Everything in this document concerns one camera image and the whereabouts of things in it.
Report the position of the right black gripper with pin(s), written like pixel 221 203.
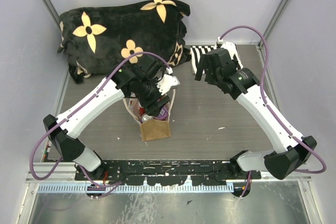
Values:
pixel 203 63

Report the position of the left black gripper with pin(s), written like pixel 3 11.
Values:
pixel 151 106

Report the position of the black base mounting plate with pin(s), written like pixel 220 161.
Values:
pixel 168 172

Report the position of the brown canvas bag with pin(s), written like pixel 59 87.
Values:
pixel 152 129

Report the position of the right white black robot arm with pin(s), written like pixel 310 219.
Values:
pixel 290 149

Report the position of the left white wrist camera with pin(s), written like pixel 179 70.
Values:
pixel 167 83

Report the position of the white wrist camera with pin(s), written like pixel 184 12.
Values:
pixel 167 83
pixel 231 48

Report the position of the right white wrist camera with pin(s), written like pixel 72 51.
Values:
pixel 231 48

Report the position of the white slotted cable duct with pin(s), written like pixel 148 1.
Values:
pixel 123 189

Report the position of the black white striped cloth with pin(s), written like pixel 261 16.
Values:
pixel 197 51

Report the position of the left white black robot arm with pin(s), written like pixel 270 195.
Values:
pixel 63 130

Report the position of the purple soda can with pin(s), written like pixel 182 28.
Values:
pixel 145 118
pixel 163 114

